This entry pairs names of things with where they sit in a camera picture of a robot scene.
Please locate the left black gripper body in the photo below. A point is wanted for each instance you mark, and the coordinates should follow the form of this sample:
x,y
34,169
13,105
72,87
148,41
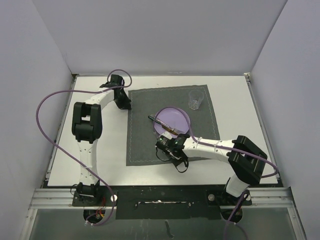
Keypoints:
x,y
122,101

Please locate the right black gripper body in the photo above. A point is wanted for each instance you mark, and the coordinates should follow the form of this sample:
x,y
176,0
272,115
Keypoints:
x,y
172,158

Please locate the yellow green knife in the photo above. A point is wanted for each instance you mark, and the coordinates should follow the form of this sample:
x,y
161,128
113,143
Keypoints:
x,y
162,124

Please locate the purple plastic plate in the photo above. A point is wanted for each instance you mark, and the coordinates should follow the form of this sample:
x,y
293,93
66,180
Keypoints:
x,y
175,118

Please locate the grey cloth placemat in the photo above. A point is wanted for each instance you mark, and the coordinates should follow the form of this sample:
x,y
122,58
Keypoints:
x,y
171,104

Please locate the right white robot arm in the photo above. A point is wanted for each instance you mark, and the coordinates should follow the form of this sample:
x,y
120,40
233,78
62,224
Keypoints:
x,y
245,158

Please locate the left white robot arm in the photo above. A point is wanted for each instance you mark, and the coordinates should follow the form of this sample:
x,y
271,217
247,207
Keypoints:
x,y
87,127

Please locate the ornate silver fork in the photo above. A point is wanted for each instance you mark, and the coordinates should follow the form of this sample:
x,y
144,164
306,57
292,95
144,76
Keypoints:
x,y
176,131

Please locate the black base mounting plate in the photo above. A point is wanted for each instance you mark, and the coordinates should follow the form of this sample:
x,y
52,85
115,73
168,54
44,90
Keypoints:
x,y
168,202

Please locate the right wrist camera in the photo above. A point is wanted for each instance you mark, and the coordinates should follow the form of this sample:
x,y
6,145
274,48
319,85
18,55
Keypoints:
x,y
165,141

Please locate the aluminium frame rail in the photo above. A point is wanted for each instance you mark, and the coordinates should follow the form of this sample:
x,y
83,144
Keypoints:
x,y
269,213

